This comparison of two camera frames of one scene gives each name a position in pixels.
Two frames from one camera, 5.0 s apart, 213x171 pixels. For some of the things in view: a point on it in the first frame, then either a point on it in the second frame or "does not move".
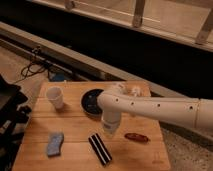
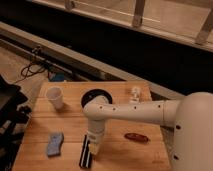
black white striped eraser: (99, 148) to (85, 159)
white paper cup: (55, 95) does not move
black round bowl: (89, 100) does not move
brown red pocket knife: (137, 137) does not move
